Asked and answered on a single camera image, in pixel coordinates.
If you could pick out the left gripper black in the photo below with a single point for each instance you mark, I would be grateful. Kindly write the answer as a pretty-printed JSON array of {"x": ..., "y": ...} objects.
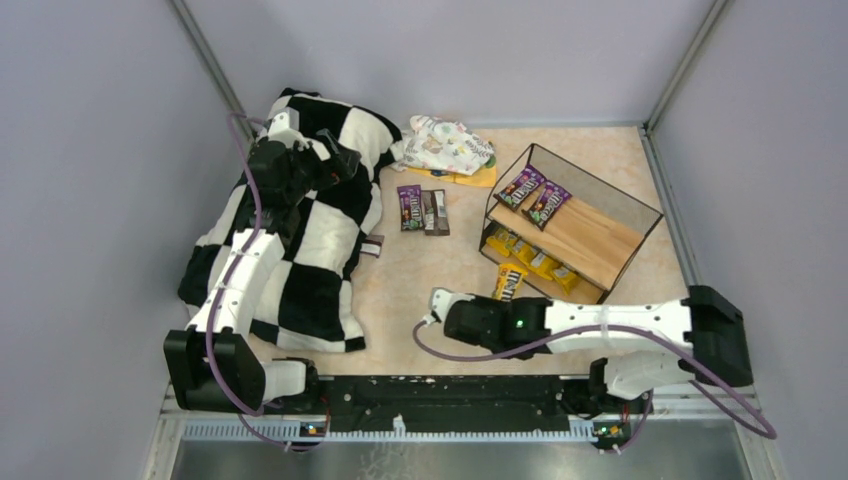
[{"x": 324, "y": 165}]

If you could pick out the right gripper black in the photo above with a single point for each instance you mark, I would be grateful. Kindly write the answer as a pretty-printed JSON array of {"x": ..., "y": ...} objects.
[{"x": 460, "y": 321}]

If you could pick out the yellow M&M bag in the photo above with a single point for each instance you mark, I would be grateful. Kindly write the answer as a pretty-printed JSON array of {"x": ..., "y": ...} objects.
[{"x": 510, "y": 277}]

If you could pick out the purple m&m bag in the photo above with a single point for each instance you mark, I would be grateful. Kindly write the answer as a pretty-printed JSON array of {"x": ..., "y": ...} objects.
[
  {"x": 519, "y": 189},
  {"x": 410, "y": 203},
  {"x": 552, "y": 197}
]

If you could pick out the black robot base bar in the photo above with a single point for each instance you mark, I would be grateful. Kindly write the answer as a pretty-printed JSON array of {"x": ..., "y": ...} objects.
[{"x": 477, "y": 403}]

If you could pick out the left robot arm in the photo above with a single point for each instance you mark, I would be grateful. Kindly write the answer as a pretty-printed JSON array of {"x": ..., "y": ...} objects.
[{"x": 211, "y": 365}]

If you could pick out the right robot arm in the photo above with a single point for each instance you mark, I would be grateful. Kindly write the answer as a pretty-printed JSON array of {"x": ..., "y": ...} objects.
[{"x": 698, "y": 340}]

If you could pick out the yellow M&M bags lower shelf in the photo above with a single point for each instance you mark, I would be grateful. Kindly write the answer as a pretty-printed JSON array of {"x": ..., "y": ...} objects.
[{"x": 533, "y": 259}]

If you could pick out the purple M&M bag on shelf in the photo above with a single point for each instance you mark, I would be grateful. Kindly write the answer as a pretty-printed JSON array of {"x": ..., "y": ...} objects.
[{"x": 519, "y": 189}]

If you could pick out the purple M&M bag on table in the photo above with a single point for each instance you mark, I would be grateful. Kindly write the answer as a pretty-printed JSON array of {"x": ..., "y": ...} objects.
[{"x": 410, "y": 203}]

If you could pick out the floral white cloth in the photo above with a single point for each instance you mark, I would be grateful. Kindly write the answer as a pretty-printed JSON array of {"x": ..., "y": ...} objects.
[{"x": 437, "y": 144}]

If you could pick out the brown M&M bag on table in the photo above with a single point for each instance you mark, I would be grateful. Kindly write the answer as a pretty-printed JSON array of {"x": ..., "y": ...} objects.
[{"x": 436, "y": 221}]

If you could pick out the black white checkered pillow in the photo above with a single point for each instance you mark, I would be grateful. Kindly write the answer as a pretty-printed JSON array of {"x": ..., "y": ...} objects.
[{"x": 307, "y": 304}]

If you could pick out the yellow cloth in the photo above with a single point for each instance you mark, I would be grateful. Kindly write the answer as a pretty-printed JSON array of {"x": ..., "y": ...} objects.
[{"x": 485, "y": 177}]

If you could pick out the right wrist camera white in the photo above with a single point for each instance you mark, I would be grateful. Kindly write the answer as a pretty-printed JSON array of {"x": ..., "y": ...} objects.
[{"x": 440, "y": 303}]

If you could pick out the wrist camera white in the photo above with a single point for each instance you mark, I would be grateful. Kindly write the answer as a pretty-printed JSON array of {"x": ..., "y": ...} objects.
[
  {"x": 440, "y": 303},
  {"x": 284, "y": 127}
]

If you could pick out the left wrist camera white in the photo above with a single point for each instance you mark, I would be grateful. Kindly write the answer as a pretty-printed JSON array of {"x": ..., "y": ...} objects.
[{"x": 284, "y": 127}]

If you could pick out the black wire wooden shelf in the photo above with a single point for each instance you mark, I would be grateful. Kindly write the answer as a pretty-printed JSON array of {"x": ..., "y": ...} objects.
[{"x": 596, "y": 234}]

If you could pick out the white toothed rail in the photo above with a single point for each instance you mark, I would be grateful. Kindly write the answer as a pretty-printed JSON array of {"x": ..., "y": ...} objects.
[{"x": 284, "y": 430}]

